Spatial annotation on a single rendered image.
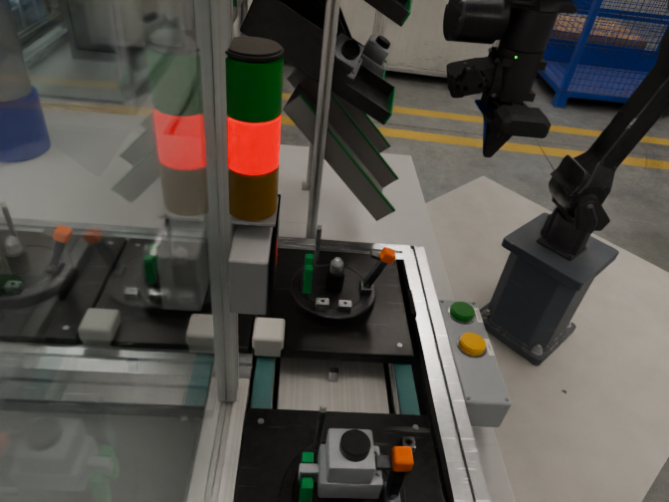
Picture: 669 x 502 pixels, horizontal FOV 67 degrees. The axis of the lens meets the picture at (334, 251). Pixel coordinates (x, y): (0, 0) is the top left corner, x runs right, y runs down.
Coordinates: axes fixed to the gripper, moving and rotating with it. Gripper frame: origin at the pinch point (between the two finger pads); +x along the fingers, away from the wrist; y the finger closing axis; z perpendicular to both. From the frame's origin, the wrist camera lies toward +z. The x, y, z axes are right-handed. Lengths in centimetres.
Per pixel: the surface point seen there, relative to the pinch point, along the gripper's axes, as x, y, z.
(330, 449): 17.0, 39.3, 22.3
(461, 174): 125, -220, -78
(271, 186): -4.1, 25.6, 29.6
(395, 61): 109, -389, -52
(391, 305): 28.4, 6.4, 10.4
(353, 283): 26.4, 3.8, 16.8
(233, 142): -8.5, 26.2, 32.9
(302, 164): 39, -59, 26
